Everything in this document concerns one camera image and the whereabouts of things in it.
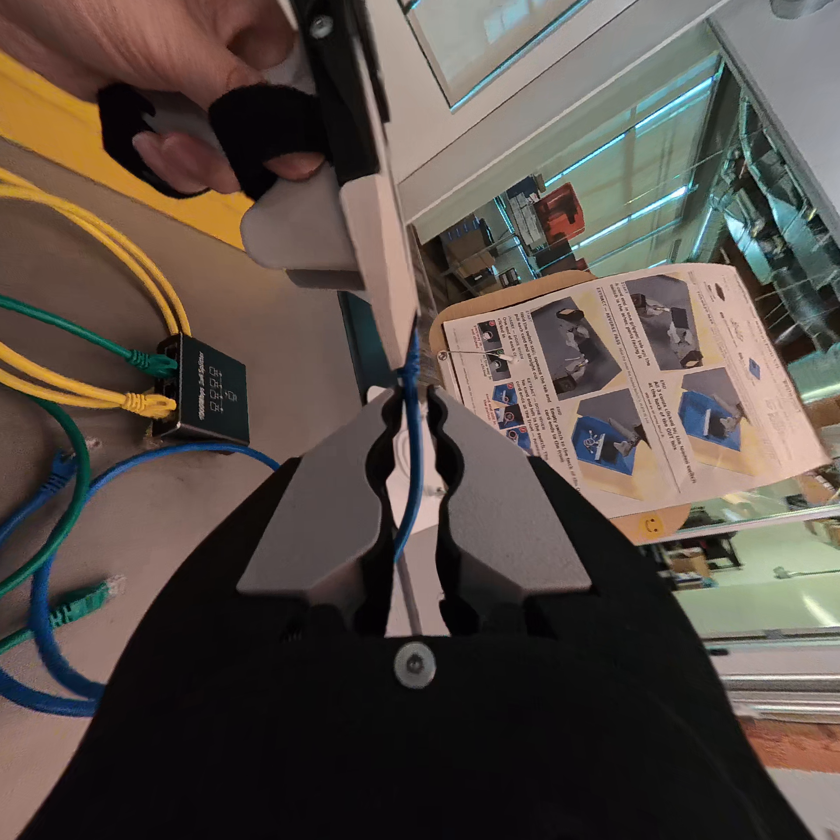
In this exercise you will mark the person's left hand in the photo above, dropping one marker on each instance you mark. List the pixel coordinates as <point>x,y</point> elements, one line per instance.
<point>131,39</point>

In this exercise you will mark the instruction sheet on clipboard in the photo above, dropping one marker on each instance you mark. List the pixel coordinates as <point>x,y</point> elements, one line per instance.
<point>630,525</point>

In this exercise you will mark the printed instruction poster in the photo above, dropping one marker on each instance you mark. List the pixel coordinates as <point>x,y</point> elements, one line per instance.
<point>656,394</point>

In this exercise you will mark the red storage crate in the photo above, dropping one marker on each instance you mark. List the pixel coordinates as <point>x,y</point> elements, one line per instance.
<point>558,210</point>

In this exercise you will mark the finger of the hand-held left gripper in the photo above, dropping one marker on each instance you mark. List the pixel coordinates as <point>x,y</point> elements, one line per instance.
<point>302,229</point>
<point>387,262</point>

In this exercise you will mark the black ethernet splitter box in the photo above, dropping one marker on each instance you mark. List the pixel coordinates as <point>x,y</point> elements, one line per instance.
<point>216,394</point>

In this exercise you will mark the yellow plastic bin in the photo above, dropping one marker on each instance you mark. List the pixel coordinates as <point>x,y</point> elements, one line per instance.
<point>39,124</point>

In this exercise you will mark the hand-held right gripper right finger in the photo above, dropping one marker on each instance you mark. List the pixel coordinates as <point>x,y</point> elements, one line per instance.
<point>512,518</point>

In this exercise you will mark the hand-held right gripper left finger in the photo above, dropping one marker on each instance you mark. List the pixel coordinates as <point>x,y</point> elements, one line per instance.
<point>315,518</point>

